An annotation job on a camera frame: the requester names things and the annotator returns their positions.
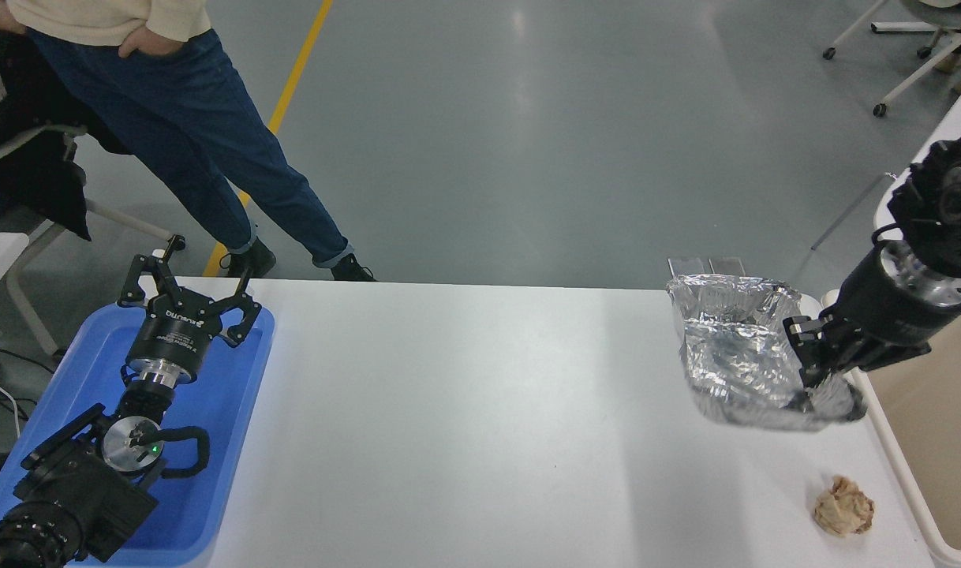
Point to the silver foil tray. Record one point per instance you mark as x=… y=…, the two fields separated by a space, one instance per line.
x=725 y=355

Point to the white wheeled chair base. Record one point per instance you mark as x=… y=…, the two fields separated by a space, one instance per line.
x=922 y=71

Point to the black jacket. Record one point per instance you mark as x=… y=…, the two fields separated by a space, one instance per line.
x=39 y=166

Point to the blue plastic tray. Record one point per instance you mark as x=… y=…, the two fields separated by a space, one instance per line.
x=212 y=410

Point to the white round table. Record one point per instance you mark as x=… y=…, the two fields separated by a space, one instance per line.
x=942 y=126

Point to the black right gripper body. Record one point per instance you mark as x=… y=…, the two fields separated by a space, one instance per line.
x=883 y=315

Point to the crumpled tan paper ball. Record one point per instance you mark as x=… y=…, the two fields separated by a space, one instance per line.
x=843 y=509

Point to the large pale bin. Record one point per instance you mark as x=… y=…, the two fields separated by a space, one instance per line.
x=938 y=442

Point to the white frame chair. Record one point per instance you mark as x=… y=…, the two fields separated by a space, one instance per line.
x=31 y=252

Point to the clear floor plate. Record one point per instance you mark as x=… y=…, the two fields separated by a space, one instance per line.
x=688 y=264
x=727 y=263

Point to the person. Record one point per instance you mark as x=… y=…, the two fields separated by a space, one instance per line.
x=196 y=118

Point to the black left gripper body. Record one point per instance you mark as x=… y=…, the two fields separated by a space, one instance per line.
x=169 y=335

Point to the tan shoe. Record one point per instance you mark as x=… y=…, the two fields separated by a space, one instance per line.
x=952 y=63

